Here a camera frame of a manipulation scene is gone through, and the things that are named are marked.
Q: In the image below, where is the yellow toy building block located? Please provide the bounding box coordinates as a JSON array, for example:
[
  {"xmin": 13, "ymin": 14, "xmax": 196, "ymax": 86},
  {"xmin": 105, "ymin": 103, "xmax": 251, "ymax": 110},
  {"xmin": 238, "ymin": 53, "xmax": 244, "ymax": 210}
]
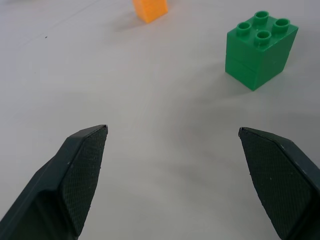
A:
[{"xmin": 132, "ymin": 0, "xmax": 169, "ymax": 25}]

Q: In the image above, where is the green toy building block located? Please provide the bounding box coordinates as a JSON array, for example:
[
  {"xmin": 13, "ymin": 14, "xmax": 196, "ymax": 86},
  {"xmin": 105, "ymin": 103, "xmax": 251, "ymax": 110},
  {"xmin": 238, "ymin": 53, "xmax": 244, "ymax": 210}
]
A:
[{"xmin": 224, "ymin": 10, "xmax": 300, "ymax": 92}]

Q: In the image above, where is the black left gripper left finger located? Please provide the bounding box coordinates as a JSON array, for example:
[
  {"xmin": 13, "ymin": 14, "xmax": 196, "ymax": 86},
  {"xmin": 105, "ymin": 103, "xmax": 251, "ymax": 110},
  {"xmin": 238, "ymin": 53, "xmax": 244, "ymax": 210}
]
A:
[{"xmin": 0, "ymin": 124, "xmax": 109, "ymax": 240}]

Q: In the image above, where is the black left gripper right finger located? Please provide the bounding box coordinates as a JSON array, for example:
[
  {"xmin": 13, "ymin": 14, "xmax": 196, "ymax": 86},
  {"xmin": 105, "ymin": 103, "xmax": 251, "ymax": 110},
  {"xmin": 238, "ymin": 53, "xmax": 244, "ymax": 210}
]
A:
[{"xmin": 238, "ymin": 126, "xmax": 320, "ymax": 240}]

